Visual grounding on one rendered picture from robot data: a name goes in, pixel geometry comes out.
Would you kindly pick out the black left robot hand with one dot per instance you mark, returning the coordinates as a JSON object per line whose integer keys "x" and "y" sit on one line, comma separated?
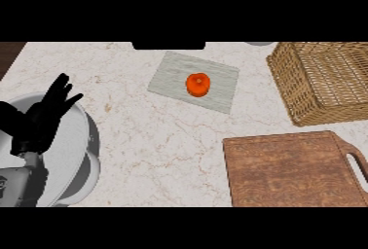
{"x": 45, "y": 116}

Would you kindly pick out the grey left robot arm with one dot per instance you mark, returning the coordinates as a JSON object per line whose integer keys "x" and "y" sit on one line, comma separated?
{"x": 20, "y": 184}

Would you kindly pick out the brown wooden cutting board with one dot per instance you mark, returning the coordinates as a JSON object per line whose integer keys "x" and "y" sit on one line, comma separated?
{"x": 287, "y": 171}

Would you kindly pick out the wicker basket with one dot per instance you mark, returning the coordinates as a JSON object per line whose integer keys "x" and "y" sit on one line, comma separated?
{"x": 326, "y": 81}

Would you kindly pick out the white round bowl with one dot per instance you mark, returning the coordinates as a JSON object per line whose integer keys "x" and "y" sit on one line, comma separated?
{"x": 72, "y": 146}

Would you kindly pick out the dark brown wooden panel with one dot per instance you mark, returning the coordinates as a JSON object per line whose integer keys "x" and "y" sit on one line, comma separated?
{"x": 10, "y": 55}

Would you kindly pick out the grey rectangular placemat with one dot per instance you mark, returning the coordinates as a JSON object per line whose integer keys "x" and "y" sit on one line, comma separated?
{"x": 178, "y": 74}

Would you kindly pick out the orange bell pepper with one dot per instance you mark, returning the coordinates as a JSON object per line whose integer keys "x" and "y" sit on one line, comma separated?
{"x": 199, "y": 85}

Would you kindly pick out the black appliance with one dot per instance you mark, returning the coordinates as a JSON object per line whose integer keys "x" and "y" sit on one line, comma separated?
{"x": 169, "y": 45}

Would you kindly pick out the grey round object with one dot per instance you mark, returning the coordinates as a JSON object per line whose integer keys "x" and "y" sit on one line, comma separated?
{"x": 259, "y": 43}

